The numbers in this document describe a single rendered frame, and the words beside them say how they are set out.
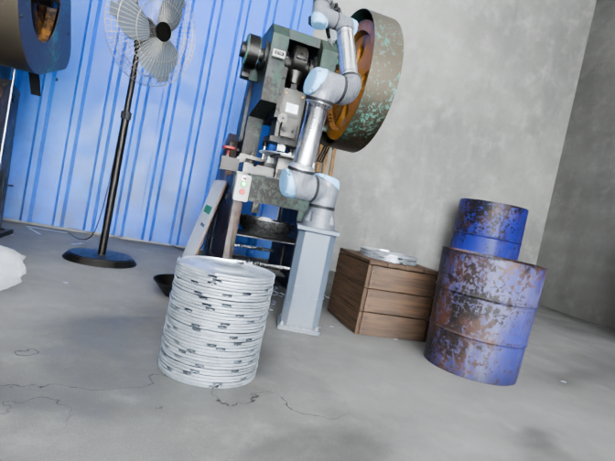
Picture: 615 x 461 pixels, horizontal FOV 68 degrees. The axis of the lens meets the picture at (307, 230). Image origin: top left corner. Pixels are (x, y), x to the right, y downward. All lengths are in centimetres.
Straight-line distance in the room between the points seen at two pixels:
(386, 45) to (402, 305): 136
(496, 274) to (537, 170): 356
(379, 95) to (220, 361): 173
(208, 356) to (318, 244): 81
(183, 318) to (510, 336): 123
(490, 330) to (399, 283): 49
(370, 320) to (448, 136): 283
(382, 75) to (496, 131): 260
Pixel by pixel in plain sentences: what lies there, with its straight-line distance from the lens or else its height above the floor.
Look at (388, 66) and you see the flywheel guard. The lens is 259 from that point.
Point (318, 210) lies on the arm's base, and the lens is 194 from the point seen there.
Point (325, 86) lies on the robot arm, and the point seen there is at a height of 101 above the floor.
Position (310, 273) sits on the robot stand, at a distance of 193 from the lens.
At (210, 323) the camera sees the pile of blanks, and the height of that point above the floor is 18.
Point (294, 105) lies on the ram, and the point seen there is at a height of 108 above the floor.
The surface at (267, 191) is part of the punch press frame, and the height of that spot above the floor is 57.
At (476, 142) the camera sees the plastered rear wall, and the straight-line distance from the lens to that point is 484.
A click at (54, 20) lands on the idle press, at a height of 127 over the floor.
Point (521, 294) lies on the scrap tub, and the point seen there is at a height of 36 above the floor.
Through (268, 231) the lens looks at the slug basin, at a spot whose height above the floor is 35.
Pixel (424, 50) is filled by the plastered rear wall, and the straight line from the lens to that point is 462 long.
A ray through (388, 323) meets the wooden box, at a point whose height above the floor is 7.
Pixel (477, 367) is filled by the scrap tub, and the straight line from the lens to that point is 193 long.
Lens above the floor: 53
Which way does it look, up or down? 3 degrees down
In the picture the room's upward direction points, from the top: 11 degrees clockwise
